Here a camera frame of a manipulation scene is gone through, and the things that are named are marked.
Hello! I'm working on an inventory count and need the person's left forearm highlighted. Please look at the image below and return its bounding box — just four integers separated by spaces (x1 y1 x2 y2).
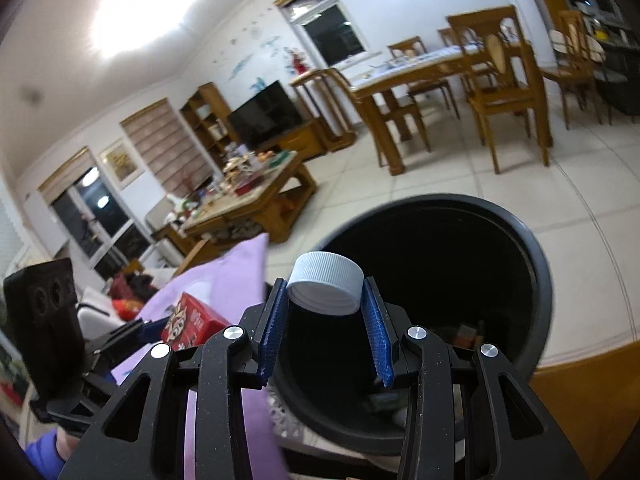
22 427 81 469

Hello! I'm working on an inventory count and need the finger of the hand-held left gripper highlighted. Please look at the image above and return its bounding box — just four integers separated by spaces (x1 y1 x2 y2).
86 319 155 367

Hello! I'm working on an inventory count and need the group of blue wall decals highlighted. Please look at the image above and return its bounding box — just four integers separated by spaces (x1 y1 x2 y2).
215 20 287 97

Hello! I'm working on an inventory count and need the pile of tabletop clutter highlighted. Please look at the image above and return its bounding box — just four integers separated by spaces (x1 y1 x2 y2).
165 142 294 227

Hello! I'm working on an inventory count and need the white lace cloth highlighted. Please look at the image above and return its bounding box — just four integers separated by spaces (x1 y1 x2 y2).
267 390 312 442

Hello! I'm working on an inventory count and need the dark kitchen table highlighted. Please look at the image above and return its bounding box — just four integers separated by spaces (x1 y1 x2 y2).
592 25 640 117

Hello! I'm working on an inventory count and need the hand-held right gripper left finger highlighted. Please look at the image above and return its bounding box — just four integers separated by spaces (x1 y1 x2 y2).
57 279 291 480

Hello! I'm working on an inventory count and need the wooden sofa frame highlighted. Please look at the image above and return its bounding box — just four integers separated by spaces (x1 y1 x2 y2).
530 340 640 480

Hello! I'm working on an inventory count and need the purple cloth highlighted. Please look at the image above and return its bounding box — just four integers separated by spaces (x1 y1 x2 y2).
110 232 290 480

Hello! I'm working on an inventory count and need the red cushion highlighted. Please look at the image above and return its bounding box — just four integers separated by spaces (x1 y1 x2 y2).
110 272 152 319

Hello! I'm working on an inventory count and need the wooden dining table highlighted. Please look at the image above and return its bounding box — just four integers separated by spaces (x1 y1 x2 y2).
345 45 502 177

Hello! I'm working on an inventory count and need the wooden coffee table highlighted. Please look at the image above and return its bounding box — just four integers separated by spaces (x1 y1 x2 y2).
180 150 319 247

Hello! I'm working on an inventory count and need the black round trash bin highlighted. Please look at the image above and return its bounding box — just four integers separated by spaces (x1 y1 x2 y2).
270 192 556 457

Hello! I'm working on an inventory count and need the orange wrapper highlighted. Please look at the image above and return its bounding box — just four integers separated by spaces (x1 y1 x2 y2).
452 322 484 349

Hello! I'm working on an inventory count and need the dark wall window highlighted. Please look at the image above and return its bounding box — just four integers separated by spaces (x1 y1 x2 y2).
275 0 372 72

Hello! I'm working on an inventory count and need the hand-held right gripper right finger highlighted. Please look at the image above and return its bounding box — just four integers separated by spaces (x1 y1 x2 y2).
361 276 588 480

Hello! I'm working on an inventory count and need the small framed wall picture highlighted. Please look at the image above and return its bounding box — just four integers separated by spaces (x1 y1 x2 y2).
100 139 146 190

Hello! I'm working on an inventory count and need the wooden shelf unit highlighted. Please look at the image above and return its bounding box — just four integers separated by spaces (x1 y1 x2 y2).
179 82 242 162

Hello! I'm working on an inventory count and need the white ribbed bottle cap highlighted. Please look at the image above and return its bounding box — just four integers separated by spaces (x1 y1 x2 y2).
287 251 366 317

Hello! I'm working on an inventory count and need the red flower decoration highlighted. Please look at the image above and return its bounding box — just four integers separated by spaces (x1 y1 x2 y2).
287 47 311 77

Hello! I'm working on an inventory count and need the wooden television cabinet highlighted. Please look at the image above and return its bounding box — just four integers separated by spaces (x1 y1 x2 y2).
260 117 359 162

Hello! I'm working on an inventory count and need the black flat television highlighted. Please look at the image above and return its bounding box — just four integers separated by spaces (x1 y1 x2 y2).
227 80 306 151

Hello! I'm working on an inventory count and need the wooden dining chair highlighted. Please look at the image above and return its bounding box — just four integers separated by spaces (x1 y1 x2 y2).
326 67 433 155
387 36 461 122
542 10 609 131
437 27 482 102
446 5 551 175

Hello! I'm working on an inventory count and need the striped roller blind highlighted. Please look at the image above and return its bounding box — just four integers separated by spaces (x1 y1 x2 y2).
120 99 216 197

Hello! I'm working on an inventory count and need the glass balcony door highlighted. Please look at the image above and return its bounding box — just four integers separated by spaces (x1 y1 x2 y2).
39 147 152 282

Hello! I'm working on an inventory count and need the red snack box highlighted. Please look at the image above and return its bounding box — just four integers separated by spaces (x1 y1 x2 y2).
160 292 234 347

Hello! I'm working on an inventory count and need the ceiling light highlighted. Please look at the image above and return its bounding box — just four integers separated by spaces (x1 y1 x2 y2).
90 0 202 59

